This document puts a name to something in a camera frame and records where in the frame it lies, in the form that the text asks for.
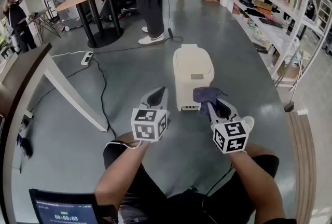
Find black-headed broom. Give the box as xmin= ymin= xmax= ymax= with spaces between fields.
xmin=283 ymin=49 xmax=305 ymax=114

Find person's black shorts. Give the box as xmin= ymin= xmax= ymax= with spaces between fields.
xmin=103 ymin=139 xmax=298 ymax=224

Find person's left leg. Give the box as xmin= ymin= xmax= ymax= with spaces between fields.
xmin=113 ymin=132 xmax=143 ymax=145

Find person's right forearm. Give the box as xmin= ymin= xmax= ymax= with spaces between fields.
xmin=228 ymin=144 xmax=287 ymax=224

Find person's leg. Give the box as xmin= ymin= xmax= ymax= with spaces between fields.
xmin=113 ymin=132 xmax=143 ymax=145
xmin=245 ymin=143 xmax=272 ymax=159

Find black keyboard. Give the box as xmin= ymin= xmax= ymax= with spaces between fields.
xmin=258 ymin=17 xmax=285 ymax=29

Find brown cardboard carton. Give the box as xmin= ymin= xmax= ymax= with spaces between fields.
xmin=276 ymin=61 xmax=301 ymax=80

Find person's black shirt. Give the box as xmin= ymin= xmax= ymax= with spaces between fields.
xmin=165 ymin=186 xmax=250 ymax=224

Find black floor cable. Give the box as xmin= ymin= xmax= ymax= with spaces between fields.
xmin=25 ymin=56 xmax=117 ymax=141

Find black tablet screen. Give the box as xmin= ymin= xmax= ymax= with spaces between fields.
xmin=29 ymin=188 xmax=101 ymax=224

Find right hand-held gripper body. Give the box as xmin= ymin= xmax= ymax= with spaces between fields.
xmin=206 ymin=98 xmax=250 ymax=153

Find white power cable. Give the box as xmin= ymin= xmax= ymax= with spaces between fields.
xmin=50 ymin=50 xmax=90 ymax=59

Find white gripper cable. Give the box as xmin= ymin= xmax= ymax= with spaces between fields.
xmin=105 ymin=139 xmax=143 ymax=150

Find dark purple cloth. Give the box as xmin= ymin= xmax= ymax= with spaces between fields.
xmin=192 ymin=87 xmax=228 ymax=118

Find person's right white shoe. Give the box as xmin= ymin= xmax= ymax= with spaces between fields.
xmin=242 ymin=116 xmax=255 ymax=136

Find person's left forearm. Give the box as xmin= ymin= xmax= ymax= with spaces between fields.
xmin=93 ymin=139 xmax=150 ymax=221

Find black boxy appliance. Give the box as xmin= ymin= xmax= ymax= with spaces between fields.
xmin=286 ymin=19 xmax=297 ymax=36

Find beige plastic trash bin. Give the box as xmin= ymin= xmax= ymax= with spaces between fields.
xmin=173 ymin=44 xmax=215 ymax=112

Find black wire-frame stand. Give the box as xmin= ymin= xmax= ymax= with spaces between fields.
xmin=27 ymin=6 xmax=62 ymax=45

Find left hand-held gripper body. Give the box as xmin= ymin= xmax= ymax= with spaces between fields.
xmin=130 ymin=86 xmax=172 ymax=143

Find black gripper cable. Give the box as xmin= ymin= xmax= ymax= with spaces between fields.
xmin=204 ymin=162 xmax=234 ymax=224

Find white power strip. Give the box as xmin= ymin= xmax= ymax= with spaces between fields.
xmin=80 ymin=50 xmax=94 ymax=66

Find black cable with adapter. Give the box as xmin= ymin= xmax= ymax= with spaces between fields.
xmin=92 ymin=0 xmax=184 ymax=54

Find wooden slat platform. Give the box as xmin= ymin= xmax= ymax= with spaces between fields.
xmin=287 ymin=111 xmax=319 ymax=224

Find black tablet holder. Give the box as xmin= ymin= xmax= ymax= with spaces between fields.
xmin=98 ymin=204 xmax=120 ymax=224

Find pale fabric bundle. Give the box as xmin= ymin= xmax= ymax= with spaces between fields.
xmin=253 ymin=27 xmax=271 ymax=45

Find person's right leg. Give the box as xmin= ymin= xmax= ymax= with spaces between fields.
xmin=245 ymin=143 xmax=272 ymax=159

